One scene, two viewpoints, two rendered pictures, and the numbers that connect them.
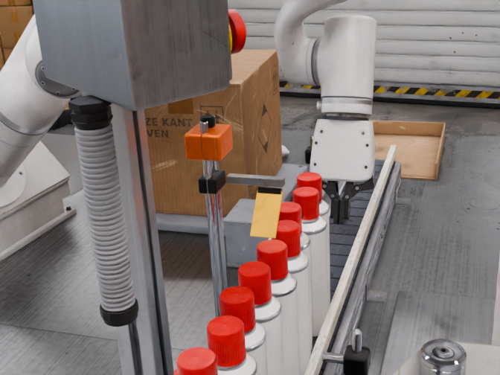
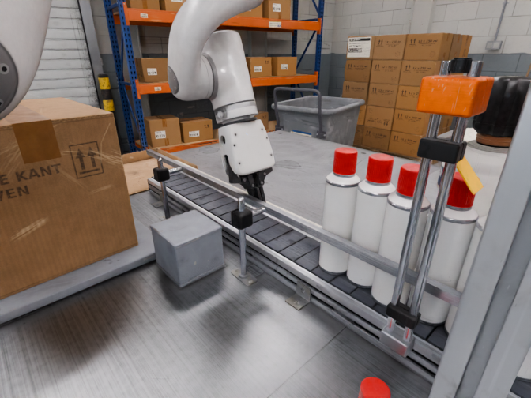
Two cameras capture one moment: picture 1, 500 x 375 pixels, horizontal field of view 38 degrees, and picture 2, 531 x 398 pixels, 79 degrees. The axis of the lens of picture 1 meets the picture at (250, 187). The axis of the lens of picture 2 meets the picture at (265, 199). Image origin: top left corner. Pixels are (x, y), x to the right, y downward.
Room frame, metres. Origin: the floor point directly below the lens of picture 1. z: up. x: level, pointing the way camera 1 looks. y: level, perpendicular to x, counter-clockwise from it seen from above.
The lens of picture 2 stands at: (0.77, 0.37, 1.21)
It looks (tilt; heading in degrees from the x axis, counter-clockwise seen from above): 24 degrees down; 299
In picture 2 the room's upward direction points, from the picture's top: straight up
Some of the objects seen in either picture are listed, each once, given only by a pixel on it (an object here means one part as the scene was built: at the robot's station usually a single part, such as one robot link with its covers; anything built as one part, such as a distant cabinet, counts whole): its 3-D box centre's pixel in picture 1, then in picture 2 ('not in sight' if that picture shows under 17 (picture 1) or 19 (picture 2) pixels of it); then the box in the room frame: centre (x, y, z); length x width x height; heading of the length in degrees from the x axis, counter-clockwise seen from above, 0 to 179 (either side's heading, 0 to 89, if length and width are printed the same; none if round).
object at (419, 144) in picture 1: (386, 146); (141, 169); (1.65, -0.34, 0.85); 0.30 x 0.26 x 0.04; 161
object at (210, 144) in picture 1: (242, 251); (434, 221); (0.76, 0.01, 1.05); 0.10 x 0.04 x 0.33; 71
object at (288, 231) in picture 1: (288, 303); (442, 251); (0.74, -0.04, 0.98); 0.05 x 0.05 x 0.20
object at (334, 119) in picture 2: not in sight; (316, 136); (1.82, -2.55, 0.48); 0.89 x 0.63 x 0.96; 84
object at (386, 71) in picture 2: not in sight; (397, 99); (1.33, -4.03, 0.70); 1.20 x 0.82 x 1.39; 161
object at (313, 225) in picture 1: (307, 263); (370, 223); (0.83, -0.07, 0.98); 0.05 x 0.05 x 0.20
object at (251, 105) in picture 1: (208, 127); (35, 180); (1.45, 0.08, 0.99); 0.30 x 0.24 x 0.27; 164
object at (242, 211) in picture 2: not in sight; (251, 234); (1.03, -0.05, 0.91); 0.07 x 0.03 x 0.16; 71
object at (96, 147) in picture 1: (106, 216); not in sight; (0.58, 0.13, 1.18); 0.04 x 0.04 x 0.21
